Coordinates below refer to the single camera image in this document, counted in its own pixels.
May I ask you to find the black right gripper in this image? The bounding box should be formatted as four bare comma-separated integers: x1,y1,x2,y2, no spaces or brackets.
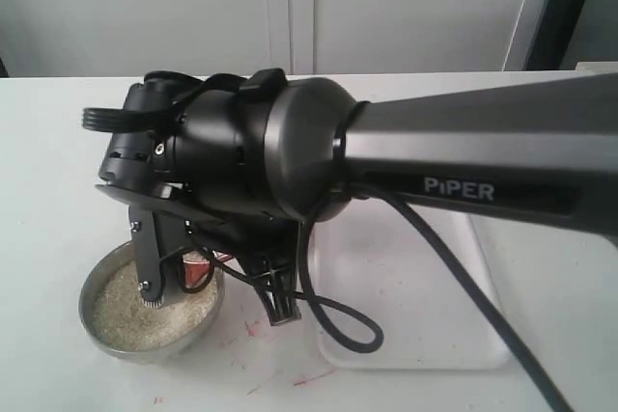
98,183,309,326

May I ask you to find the brown wooden spoon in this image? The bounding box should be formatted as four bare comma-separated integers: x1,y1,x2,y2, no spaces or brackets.
183,251,211,291

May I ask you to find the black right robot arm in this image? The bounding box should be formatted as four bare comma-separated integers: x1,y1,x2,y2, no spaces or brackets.
82,69,617,325

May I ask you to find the steel bowl with rice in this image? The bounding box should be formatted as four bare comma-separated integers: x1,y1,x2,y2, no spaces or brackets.
78,241,225,364

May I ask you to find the white plastic tray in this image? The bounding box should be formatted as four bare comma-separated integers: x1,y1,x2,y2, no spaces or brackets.
310,210,510,371

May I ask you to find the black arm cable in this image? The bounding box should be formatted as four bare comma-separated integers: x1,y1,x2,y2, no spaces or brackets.
289,179,576,412

